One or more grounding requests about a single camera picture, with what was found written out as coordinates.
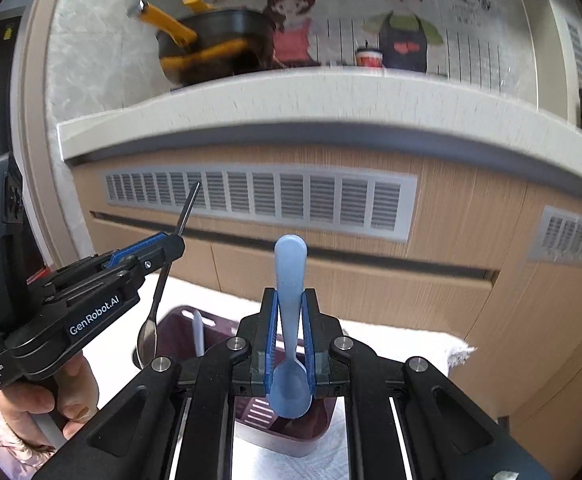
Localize maroon plastic utensil holder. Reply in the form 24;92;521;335
131;305;332;458

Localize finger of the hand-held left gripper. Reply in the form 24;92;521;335
36;232;172;287
45;236;187;307

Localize yellow-handled pan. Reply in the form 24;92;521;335
128;0;199;46

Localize person's left hand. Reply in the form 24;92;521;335
0;352;99;441

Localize long grey vent grille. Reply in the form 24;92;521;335
104;164;419;243

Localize narrow grey wall vent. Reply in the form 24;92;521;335
565;17;582;78

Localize black pot with yellow handles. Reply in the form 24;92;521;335
157;0;277;88

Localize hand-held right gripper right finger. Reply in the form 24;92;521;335
298;287;554;480

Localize white textured towel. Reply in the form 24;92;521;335
56;272;476;480

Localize black-handled metal spoon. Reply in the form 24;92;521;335
136;181;203;368

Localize cartoon wall poster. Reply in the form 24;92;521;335
261;0;522;96

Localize white plastic spoon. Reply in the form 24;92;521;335
192;310;207;358

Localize short grey vent grille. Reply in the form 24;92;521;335
528;205;582;271

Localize blue plastic spoon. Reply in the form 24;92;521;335
266;234;314;420

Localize wooden kitchen cabinet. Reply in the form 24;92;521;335
68;145;582;461

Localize red cup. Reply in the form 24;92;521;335
355;42;384;68

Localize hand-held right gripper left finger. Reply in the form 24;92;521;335
34;287;279;480

